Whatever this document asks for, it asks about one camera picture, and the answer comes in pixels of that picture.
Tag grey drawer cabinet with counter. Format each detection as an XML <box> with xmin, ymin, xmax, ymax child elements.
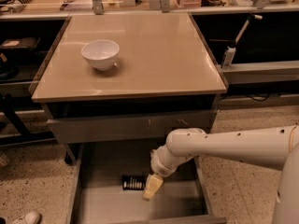
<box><xmin>30</xmin><ymin>13</ymin><xmax>226</xmax><ymax>162</ymax></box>

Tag dark case on shelf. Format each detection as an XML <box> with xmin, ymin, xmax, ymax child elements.
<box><xmin>0</xmin><ymin>37</ymin><xmax>39</xmax><ymax>49</ymax></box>

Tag open grey middle drawer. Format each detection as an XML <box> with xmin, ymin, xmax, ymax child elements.
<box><xmin>67</xmin><ymin>139</ymin><xmax>227</xmax><ymax>224</ymax></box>

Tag white ceramic bowl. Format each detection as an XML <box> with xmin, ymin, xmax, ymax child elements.
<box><xmin>81</xmin><ymin>40</ymin><xmax>120</xmax><ymax>71</ymax></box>

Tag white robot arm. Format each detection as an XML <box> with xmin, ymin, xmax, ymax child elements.
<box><xmin>143</xmin><ymin>125</ymin><xmax>299</xmax><ymax>224</ymax></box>

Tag grey top drawer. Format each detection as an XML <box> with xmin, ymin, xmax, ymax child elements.
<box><xmin>48</xmin><ymin>110</ymin><xmax>217</xmax><ymax>144</ymax></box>

